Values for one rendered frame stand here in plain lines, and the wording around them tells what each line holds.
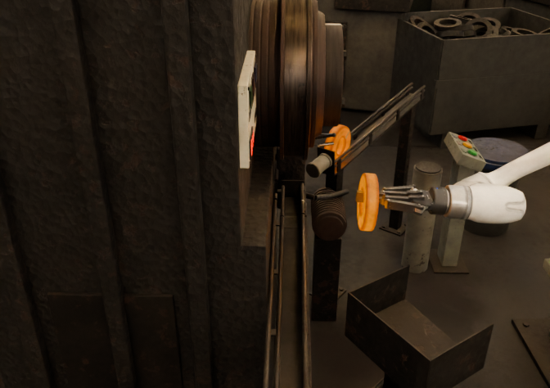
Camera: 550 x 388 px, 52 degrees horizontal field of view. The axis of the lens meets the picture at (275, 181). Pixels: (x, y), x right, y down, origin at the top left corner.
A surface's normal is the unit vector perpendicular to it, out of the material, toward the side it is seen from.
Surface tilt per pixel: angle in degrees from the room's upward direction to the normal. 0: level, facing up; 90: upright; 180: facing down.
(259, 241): 0
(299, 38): 51
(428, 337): 5
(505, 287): 0
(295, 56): 62
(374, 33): 90
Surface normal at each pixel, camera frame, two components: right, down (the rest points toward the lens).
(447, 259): -0.03, 0.47
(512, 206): 0.16, 0.07
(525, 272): 0.00, -0.88
